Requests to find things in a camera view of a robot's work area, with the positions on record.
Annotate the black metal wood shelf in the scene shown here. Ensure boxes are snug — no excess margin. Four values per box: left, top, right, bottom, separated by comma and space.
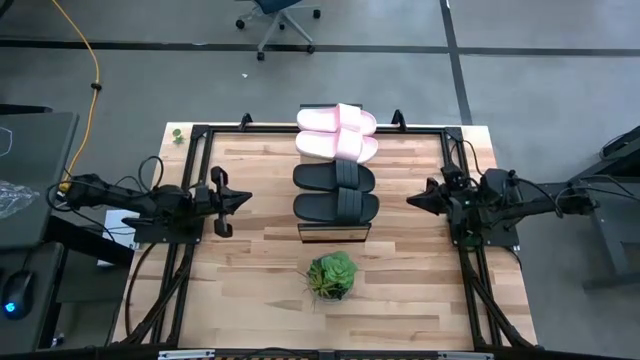
297, 103, 373, 245

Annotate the office chair base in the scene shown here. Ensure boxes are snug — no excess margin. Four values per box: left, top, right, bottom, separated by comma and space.
234, 0, 322, 62

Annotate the black slide sandal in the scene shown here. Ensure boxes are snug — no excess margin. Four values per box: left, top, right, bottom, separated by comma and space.
292, 187, 381, 225
292, 158, 377, 194

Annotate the dark grey desk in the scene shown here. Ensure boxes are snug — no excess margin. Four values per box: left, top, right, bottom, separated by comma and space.
0, 104, 136, 354

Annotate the clear plastic bag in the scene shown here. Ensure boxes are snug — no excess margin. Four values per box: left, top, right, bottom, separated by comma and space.
0, 179, 40, 220

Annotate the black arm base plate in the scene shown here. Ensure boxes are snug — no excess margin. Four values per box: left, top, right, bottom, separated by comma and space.
122, 215, 205, 245
452, 219, 521, 250

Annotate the black computer mouse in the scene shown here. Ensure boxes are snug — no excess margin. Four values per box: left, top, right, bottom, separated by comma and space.
0, 269, 36, 321

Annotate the green succulent plant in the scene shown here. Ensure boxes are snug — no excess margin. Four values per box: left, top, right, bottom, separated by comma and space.
299, 250, 360, 306

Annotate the white grey triangle-pattern pot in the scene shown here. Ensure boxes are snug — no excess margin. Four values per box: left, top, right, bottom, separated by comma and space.
310, 279, 354, 305

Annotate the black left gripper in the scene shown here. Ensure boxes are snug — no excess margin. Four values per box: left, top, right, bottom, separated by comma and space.
192, 165, 254, 239

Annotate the black aluminium table frame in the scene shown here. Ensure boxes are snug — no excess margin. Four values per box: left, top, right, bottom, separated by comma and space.
114, 108, 537, 352

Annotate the white paper sheet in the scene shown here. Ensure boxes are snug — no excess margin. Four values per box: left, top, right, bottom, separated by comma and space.
97, 208, 142, 267

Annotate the yellow cable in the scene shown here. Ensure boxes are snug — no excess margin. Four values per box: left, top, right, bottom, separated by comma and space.
49, 0, 102, 194

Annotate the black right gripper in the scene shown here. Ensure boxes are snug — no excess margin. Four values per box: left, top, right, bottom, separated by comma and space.
405, 163, 484, 236

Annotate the pink slide sandal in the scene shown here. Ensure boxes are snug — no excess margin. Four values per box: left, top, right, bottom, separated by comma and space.
296, 102, 378, 137
294, 128, 380, 165

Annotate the silver metal bracket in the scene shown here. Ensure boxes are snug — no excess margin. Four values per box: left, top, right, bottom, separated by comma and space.
158, 349, 216, 360
438, 351, 494, 360

